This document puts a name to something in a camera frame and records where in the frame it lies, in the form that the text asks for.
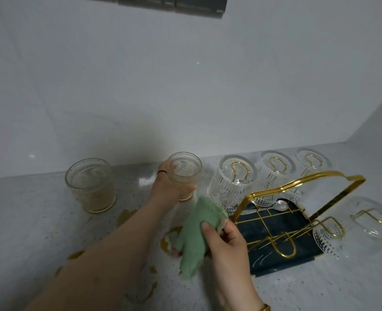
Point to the small clear round piece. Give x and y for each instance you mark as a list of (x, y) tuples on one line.
[(281, 205)]

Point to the person's left hand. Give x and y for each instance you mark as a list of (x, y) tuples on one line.
[(165, 191)]

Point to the person's right hand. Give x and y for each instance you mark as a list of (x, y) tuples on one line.
[(230, 259)]

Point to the cluster of embossed glasses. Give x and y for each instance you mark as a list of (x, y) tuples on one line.
[(90, 187)]

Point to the green cloth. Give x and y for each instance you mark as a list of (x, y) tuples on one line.
[(194, 236)]

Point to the person's left forearm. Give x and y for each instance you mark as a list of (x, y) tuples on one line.
[(97, 265)]

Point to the single embossed clear glass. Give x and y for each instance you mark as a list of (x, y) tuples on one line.
[(311, 161), (226, 187), (272, 178), (186, 168), (366, 217)]

